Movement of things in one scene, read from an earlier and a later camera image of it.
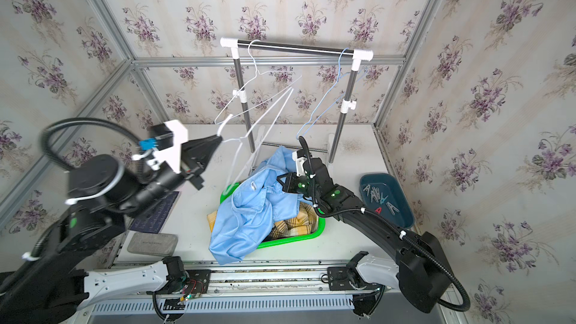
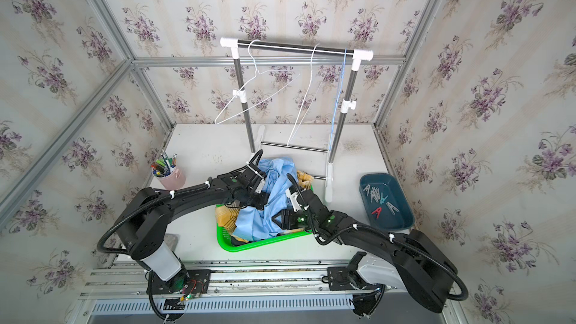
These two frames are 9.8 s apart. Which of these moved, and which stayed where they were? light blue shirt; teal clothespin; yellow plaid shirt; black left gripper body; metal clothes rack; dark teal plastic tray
Moved: light blue shirt; yellow plaid shirt; black left gripper body
Stayed: metal clothes rack; teal clothespin; dark teal plastic tray
